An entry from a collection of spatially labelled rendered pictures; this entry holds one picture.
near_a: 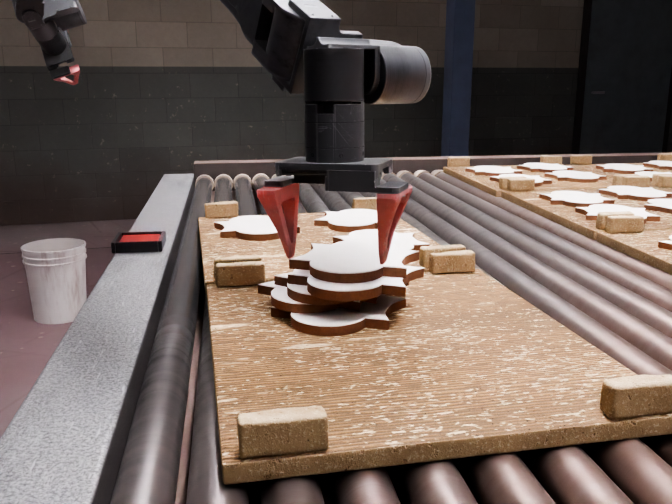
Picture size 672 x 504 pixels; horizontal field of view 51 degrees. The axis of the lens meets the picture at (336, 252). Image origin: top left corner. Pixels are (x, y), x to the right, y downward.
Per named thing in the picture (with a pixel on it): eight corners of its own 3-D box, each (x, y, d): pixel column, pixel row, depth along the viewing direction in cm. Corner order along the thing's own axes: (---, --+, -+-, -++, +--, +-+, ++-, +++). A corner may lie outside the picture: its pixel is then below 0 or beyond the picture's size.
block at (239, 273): (216, 288, 82) (215, 266, 82) (215, 284, 84) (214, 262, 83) (266, 285, 84) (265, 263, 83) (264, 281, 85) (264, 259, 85)
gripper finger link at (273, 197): (283, 249, 75) (280, 161, 73) (346, 252, 73) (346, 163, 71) (257, 263, 69) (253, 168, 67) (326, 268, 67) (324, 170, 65)
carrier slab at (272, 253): (205, 294, 85) (204, 282, 85) (198, 226, 124) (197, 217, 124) (473, 277, 92) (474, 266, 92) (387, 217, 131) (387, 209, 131)
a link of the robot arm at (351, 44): (291, 38, 66) (325, 34, 61) (350, 41, 70) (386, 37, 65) (293, 113, 67) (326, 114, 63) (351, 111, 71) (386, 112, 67)
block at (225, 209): (205, 219, 122) (204, 203, 122) (204, 217, 124) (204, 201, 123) (238, 217, 123) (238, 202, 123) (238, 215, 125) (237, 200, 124)
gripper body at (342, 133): (298, 174, 73) (296, 101, 71) (393, 176, 70) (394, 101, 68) (273, 181, 67) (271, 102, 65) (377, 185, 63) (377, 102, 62)
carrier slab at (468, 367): (223, 486, 45) (222, 464, 45) (206, 296, 84) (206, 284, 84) (694, 432, 52) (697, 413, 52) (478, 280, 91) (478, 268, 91)
